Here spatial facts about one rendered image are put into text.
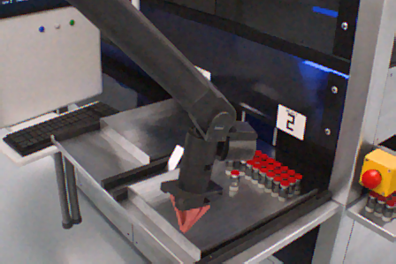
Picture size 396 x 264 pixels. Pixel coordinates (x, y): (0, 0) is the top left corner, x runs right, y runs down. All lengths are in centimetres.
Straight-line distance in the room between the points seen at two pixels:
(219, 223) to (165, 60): 43
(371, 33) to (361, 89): 12
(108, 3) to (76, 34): 104
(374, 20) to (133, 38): 48
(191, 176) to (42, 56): 91
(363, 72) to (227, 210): 41
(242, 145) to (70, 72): 96
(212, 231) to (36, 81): 89
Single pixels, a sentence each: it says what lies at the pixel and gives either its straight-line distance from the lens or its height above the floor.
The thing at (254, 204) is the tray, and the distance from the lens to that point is 104.
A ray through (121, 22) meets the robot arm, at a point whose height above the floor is 134.
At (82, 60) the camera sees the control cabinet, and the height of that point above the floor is 96.
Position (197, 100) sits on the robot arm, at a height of 121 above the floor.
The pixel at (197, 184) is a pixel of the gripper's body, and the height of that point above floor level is 104.
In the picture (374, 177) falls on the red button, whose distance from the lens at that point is 96.
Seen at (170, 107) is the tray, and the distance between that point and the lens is 146.
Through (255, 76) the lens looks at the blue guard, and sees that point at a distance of 115.
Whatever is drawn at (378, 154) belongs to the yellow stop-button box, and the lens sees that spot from 101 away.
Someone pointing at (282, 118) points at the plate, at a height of 102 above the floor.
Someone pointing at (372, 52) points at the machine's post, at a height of 125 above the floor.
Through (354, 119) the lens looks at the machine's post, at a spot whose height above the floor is 109.
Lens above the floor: 149
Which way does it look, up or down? 26 degrees down
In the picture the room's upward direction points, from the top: 2 degrees clockwise
